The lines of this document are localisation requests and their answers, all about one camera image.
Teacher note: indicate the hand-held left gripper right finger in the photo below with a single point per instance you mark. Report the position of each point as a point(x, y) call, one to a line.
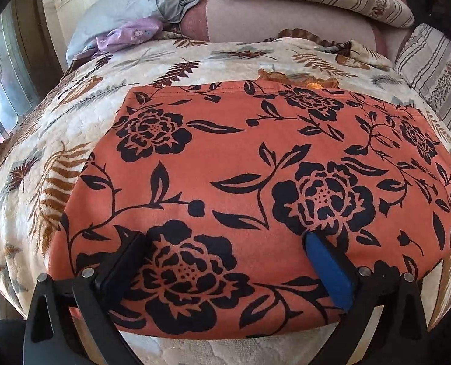
point(330, 270)

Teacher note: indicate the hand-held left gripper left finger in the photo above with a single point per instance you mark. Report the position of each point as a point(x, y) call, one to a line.
point(122, 262)

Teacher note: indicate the orange black floral shirt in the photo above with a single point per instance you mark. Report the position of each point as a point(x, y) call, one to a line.
point(240, 159)

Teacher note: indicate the cream leaf print blanket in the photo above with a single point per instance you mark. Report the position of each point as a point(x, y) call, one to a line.
point(39, 129)

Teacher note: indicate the stained glass window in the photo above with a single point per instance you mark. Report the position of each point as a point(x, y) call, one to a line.
point(5, 76)

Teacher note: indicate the purple floral cloth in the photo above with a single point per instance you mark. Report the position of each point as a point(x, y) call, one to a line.
point(130, 34)

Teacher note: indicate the pink beige bolster pillow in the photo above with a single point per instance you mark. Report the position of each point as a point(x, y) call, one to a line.
point(271, 19)

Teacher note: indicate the grey blue pillow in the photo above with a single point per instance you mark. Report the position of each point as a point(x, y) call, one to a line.
point(122, 3)

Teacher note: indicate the dark wooden window frame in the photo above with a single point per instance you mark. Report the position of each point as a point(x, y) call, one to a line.
point(35, 34)

